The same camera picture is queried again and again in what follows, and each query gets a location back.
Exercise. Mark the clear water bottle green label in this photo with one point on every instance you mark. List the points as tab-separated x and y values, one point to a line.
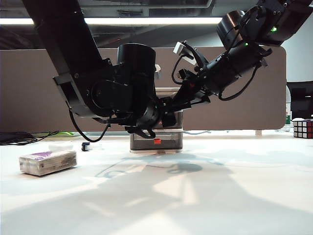
288	120

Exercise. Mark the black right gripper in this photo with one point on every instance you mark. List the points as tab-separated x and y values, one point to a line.
212	76

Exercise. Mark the smoky drawer lowest tier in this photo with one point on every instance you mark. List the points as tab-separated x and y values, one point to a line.
168	142

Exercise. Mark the white earbuds case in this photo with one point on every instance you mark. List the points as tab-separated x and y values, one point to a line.
61	147

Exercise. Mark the small black blue clip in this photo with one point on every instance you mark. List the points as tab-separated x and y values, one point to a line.
85	146

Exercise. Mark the black Rubik's cube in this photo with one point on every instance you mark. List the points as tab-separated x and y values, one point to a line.
303	128

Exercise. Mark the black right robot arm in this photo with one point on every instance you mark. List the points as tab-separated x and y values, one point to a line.
288	22

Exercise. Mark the small clear plastic piece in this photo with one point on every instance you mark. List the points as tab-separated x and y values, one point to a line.
97	147

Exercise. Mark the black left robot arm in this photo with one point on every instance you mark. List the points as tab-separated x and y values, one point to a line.
73	36

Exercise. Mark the smoky drawer without napkins, uppermost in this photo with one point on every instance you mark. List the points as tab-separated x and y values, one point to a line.
162	95

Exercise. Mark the ceiling light strip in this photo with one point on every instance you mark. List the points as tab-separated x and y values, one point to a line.
146	20

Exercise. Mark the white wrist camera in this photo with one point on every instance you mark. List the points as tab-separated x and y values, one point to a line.
157	71
179	48

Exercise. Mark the napkin pack purple print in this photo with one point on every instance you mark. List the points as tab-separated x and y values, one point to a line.
49	163

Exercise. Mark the black monitor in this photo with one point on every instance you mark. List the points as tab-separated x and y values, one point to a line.
302	102

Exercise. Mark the white partition foot bracket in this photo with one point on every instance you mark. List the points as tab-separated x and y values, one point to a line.
258	133

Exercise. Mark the green flat object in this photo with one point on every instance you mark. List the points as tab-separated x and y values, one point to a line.
67	133

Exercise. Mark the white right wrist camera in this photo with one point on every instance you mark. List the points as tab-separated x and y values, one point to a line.
179	48

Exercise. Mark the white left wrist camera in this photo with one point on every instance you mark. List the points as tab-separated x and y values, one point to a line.
157	71

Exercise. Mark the brown desk partition panel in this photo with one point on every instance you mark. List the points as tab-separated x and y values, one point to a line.
232	115

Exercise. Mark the white plastic drawer cabinet frame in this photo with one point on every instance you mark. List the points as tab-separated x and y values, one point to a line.
146	151

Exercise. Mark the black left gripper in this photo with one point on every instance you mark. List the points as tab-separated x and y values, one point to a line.
168	120

